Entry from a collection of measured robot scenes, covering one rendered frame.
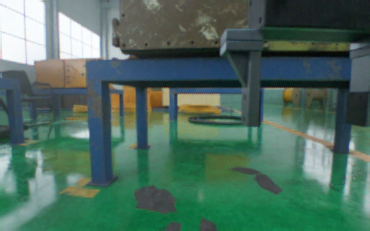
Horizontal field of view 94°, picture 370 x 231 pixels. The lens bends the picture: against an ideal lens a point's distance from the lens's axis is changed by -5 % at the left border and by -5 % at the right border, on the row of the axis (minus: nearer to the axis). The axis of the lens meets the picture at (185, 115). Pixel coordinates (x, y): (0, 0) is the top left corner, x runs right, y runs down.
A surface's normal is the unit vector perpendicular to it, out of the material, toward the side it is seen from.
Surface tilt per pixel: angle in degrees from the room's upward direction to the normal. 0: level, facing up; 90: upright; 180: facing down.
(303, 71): 90
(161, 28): 90
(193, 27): 90
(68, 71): 90
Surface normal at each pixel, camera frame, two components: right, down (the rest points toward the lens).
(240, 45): 0.00, 0.10
